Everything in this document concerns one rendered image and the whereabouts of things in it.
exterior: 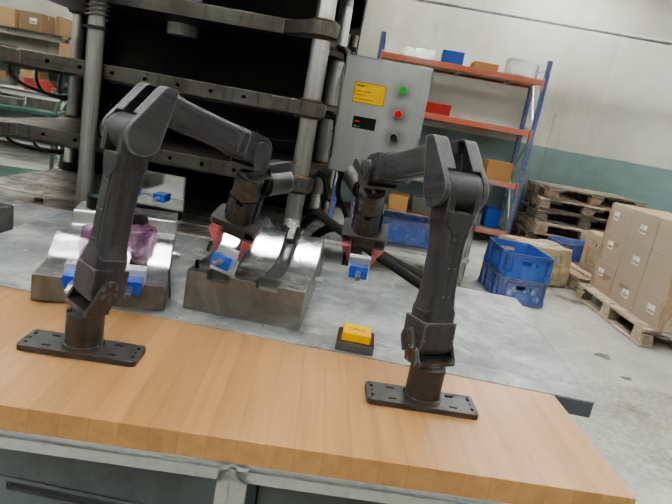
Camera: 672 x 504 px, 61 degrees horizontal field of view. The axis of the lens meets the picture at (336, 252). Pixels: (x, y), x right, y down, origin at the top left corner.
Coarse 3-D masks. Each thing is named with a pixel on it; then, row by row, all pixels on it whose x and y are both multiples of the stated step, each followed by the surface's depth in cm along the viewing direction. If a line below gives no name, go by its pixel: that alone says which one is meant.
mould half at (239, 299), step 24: (264, 240) 150; (312, 240) 153; (264, 264) 140; (312, 264) 145; (192, 288) 125; (216, 288) 124; (240, 288) 124; (288, 288) 123; (312, 288) 146; (216, 312) 126; (240, 312) 125; (264, 312) 125; (288, 312) 124
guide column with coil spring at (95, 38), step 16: (96, 16) 188; (96, 32) 189; (96, 48) 190; (96, 64) 192; (96, 80) 193; (96, 96) 195; (96, 112) 196; (96, 128) 198; (80, 144) 198; (96, 144) 200; (80, 160) 199; (80, 176) 200; (80, 192) 201
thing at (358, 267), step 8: (352, 256) 134; (360, 256) 135; (368, 256) 136; (352, 264) 131; (360, 264) 133; (368, 264) 134; (352, 272) 130; (360, 272) 130; (368, 272) 134; (360, 280) 134
